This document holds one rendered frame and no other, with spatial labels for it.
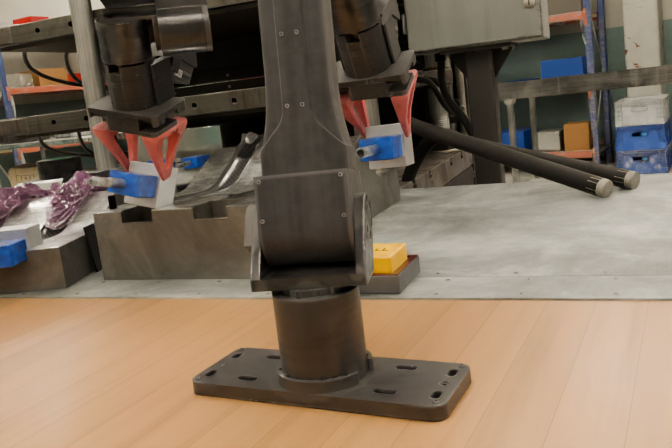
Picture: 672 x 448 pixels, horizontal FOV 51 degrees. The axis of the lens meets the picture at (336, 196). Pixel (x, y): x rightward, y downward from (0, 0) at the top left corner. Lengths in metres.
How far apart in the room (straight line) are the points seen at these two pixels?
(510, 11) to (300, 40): 1.13
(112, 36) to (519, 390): 0.58
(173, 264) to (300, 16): 0.48
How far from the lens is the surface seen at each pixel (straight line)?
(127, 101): 0.86
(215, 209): 0.91
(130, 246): 0.94
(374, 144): 0.85
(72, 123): 2.06
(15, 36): 2.17
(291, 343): 0.49
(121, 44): 0.84
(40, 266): 0.98
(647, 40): 7.12
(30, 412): 0.60
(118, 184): 0.88
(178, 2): 0.85
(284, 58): 0.50
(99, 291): 0.92
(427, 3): 1.64
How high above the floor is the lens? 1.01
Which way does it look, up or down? 8 degrees down
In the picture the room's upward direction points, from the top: 7 degrees counter-clockwise
